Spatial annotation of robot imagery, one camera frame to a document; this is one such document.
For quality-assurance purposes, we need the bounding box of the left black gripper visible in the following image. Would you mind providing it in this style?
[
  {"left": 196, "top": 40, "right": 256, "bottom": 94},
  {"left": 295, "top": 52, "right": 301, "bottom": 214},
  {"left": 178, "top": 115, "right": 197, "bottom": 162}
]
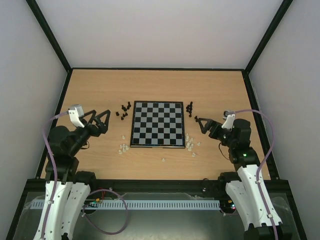
[{"left": 69, "top": 109, "right": 112, "bottom": 155}]

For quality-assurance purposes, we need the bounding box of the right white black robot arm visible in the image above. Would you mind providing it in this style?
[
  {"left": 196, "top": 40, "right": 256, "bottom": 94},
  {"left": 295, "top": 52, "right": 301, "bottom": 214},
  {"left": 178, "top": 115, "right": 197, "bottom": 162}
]
[{"left": 198, "top": 115, "right": 293, "bottom": 240}]

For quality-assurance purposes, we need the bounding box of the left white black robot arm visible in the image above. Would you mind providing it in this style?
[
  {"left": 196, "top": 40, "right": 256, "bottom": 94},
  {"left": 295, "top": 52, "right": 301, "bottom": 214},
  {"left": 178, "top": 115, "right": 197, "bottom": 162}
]
[{"left": 34, "top": 104, "right": 111, "bottom": 240}]

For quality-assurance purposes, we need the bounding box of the black white chess board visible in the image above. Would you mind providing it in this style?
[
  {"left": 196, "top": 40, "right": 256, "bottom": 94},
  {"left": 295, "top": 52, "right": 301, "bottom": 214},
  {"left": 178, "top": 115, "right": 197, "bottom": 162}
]
[{"left": 129, "top": 101, "right": 186, "bottom": 149}]

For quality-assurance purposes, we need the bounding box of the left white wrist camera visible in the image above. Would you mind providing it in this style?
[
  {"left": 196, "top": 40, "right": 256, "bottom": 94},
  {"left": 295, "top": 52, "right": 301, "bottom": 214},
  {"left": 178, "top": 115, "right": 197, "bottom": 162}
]
[{"left": 68, "top": 104, "right": 85, "bottom": 128}]

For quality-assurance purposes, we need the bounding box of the black aluminium frame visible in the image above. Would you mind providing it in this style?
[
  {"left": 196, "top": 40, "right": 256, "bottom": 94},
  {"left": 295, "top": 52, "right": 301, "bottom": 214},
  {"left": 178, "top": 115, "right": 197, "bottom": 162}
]
[{"left": 6, "top": 0, "right": 307, "bottom": 240}]

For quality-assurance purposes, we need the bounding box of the purple cable loop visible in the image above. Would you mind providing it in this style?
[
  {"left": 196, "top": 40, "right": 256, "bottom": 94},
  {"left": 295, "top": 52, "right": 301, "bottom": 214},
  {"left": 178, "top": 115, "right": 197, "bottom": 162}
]
[{"left": 81, "top": 189, "right": 129, "bottom": 236}]

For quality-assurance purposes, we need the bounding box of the grey slotted cable duct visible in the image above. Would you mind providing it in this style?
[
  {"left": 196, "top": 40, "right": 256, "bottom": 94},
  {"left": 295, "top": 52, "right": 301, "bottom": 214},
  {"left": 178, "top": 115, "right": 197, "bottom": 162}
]
[{"left": 29, "top": 199, "right": 221, "bottom": 211}]

